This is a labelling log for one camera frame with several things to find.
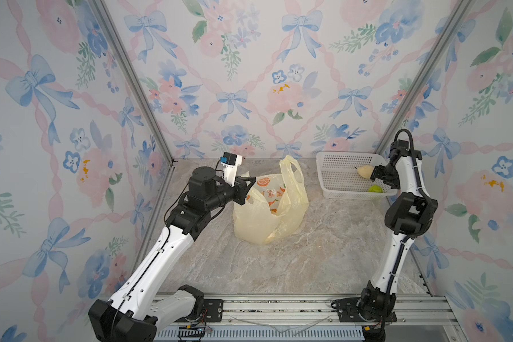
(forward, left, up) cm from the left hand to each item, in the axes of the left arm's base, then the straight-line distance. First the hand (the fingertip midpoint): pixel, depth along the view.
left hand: (255, 178), depth 67 cm
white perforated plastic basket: (+24, -40, -28) cm, 54 cm away
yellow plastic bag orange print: (+6, -8, -24) cm, 26 cm away
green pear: (+18, -56, -29) cm, 65 cm away
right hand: (+19, -59, -24) cm, 66 cm away
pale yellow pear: (+30, -55, -30) cm, 70 cm away
